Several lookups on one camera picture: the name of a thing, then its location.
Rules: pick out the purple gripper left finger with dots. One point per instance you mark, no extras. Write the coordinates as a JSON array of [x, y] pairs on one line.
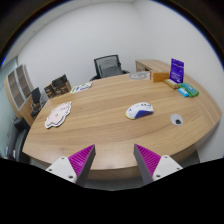
[[76, 167]]

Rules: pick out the wooden shelf cabinet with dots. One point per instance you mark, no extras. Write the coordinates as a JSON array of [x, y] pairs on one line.
[[18, 90]]

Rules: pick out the black mesh office chair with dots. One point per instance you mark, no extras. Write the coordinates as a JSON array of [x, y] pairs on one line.
[[108, 66]]

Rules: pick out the round grey coaster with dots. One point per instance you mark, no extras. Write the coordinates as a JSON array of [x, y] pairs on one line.
[[142, 75]]

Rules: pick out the dark wooden desk organizer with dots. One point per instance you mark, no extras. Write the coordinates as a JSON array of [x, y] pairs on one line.
[[58, 87]]

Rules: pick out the tan flat box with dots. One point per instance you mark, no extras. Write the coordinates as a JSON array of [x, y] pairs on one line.
[[171, 83]]

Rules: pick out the black chair at left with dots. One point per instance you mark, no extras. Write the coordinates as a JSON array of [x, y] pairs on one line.
[[37, 102]]

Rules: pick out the black chair lower left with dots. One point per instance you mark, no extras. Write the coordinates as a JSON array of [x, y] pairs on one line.
[[16, 141]]

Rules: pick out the grey table cable grommet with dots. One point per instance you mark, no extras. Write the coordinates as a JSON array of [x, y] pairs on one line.
[[176, 119]]

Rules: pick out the purple standing card box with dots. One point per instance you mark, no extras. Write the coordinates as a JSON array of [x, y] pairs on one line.
[[177, 71]]

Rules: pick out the green flat box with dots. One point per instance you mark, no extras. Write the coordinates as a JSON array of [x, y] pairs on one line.
[[189, 89]]

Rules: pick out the white green printed leaflet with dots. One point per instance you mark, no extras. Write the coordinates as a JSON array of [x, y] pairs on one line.
[[81, 87]]

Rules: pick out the white and blue computer mouse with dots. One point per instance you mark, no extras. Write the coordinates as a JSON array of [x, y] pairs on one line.
[[139, 110]]

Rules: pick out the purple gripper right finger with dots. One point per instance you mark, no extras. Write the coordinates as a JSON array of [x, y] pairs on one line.
[[153, 166]]

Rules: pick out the wooden side desk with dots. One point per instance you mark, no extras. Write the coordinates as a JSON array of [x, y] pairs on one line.
[[152, 65]]

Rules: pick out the light blue small box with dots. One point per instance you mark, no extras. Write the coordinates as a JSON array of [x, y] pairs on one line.
[[183, 92]]

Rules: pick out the orange cardboard box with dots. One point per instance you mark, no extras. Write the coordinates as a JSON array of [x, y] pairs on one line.
[[159, 76]]

